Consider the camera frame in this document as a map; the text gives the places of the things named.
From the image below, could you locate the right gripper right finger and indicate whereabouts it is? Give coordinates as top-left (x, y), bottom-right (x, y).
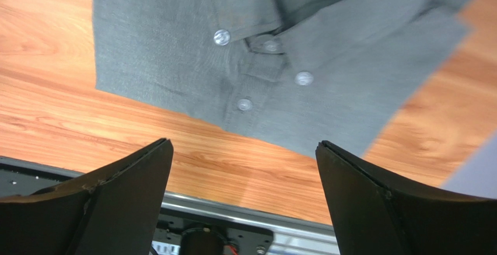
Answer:
top-left (316, 141), bottom-right (496, 254)

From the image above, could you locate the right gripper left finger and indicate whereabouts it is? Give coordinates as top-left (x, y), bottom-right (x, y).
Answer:
top-left (1, 139), bottom-right (173, 254)

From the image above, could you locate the grey long sleeve shirt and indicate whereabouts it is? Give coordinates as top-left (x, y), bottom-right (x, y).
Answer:
top-left (93, 0), bottom-right (469, 156)

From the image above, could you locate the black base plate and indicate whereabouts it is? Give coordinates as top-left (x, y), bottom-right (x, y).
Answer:
top-left (1, 157), bottom-right (274, 254)

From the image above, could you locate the aluminium frame rail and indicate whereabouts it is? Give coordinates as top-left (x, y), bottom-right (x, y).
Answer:
top-left (1, 156), bottom-right (340, 254)

